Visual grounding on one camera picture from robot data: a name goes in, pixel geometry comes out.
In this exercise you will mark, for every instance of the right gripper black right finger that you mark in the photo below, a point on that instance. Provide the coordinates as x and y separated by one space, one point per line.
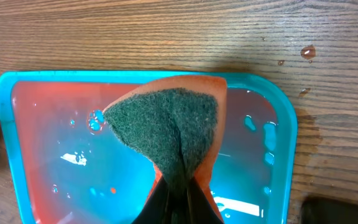
199 209

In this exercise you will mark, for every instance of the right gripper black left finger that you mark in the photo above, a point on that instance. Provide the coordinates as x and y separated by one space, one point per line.
155 211

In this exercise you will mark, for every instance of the red and black sponge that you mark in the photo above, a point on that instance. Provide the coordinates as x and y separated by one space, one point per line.
178 124

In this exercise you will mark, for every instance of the teal plastic tray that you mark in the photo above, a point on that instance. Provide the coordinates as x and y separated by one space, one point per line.
68 167

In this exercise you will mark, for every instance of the black red-lined tray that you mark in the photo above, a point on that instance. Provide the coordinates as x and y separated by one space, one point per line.
318 210

